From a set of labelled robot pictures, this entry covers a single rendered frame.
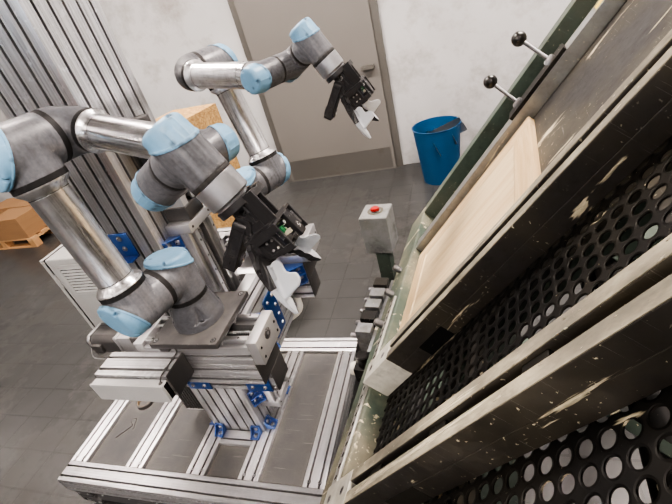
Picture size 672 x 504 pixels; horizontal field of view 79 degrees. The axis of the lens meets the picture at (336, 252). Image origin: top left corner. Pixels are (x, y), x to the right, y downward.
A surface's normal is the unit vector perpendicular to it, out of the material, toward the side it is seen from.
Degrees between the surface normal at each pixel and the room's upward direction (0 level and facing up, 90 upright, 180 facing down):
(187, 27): 90
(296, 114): 90
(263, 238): 90
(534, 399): 90
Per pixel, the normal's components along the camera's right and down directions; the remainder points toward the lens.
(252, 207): -0.22, 0.59
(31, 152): 0.83, -0.04
